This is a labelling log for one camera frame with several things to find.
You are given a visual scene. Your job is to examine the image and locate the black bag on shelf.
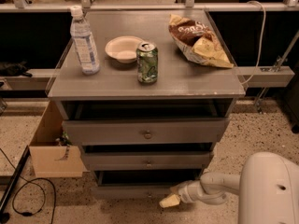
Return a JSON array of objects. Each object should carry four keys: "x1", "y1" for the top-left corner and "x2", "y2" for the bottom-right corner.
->
[{"x1": 0, "y1": 61, "x2": 32, "y2": 77}]

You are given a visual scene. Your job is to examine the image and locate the clear plastic water bottle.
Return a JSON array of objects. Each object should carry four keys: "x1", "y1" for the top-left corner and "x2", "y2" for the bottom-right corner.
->
[{"x1": 70, "y1": 6, "x2": 100, "y2": 75}]

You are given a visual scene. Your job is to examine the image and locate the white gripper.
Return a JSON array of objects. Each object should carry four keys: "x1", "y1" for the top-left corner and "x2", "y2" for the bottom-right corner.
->
[{"x1": 159, "y1": 180, "x2": 206, "y2": 208}]

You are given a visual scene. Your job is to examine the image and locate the cardboard box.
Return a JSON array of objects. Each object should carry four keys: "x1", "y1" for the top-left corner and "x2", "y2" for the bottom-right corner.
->
[{"x1": 29, "y1": 102, "x2": 85, "y2": 177}]

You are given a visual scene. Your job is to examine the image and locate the white paper bowl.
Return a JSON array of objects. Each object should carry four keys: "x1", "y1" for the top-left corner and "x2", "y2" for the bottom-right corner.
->
[{"x1": 105, "y1": 36, "x2": 142, "y2": 63}]

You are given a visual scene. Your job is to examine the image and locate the white hanging cable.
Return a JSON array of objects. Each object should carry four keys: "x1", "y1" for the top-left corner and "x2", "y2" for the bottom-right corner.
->
[{"x1": 239, "y1": 0, "x2": 268, "y2": 86}]

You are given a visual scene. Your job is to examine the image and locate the grey drawer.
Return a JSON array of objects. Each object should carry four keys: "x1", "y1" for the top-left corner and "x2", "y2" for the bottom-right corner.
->
[
  {"x1": 92, "y1": 169, "x2": 202, "y2": 199},
  {"x1": 81, "y1": 151, "x2": 213, "y2": 171},
  {"x1": 63, "y1": 119, "x2": 229, "y2": 146}
]

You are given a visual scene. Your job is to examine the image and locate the green soda can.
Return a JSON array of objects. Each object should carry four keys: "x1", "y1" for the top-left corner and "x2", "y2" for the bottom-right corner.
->
[{"x1": 136, "y1": 41, "x2": 158, "y2": 84}]

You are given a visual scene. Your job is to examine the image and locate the grey bottom drawer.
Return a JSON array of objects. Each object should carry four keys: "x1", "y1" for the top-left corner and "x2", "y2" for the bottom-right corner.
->
[{"x1": 92, "y1": 169, "x2": 202, "y2": 199}]

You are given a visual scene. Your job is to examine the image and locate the grey top drawer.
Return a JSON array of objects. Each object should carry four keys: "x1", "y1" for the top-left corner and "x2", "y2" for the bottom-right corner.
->
[{"x1": 63, "y1": 119, "x2": 229, "y2": 146}]

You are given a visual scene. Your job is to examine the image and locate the black floor cable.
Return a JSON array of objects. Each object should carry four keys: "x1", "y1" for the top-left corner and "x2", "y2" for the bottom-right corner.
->
[{"x1": 0, "y1": 147, "x2": 57, "y2": 224}]

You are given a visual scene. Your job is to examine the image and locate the grey middle drawer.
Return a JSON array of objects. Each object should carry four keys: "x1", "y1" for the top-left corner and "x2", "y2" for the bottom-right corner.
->
[{"x1": 81, "y1": 151, "x2": 213, "y2": 171}]

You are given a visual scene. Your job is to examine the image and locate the grey wooden drawer cabinet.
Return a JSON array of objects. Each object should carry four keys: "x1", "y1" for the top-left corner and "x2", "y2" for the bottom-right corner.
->
[{"x1": 47, "y1": 9, "x2": 247, "y2": 185}]

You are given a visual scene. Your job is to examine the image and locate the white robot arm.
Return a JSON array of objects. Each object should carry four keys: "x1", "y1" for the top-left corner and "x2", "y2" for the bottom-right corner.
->
[{"x1": 160, "y1": 152, "x2": 299, "y2": 224}]

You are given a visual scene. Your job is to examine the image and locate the brown yellow chip bag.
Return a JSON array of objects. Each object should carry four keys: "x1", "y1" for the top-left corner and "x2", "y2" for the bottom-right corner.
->
[{"x1": 168, "y1": 14, "x2": 234, "y2": 68}]

